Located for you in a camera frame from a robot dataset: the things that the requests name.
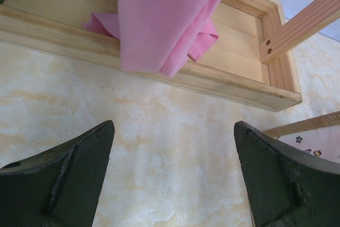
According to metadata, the wooden clothes rack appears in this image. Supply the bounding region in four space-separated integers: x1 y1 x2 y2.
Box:
1 0 339 112

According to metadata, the pink t-shirt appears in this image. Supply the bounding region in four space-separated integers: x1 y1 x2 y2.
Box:
82 0 220 78

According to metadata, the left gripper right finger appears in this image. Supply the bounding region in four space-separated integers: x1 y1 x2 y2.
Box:
234 121 339 226

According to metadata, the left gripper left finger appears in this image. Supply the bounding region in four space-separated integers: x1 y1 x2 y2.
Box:
1 120 115 226

